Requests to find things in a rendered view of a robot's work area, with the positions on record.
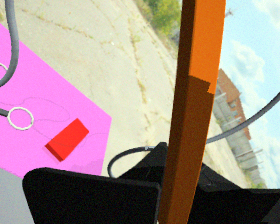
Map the orange long bar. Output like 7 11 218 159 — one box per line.
157 0 226 224

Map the grey ring with dark grey handle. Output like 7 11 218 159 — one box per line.
0 107 34 131

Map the red rectangular block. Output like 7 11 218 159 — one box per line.
45 118 90 162

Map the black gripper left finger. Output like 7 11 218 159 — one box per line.
21 142 169 224

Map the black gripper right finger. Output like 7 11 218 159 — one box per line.
187 162 280 224

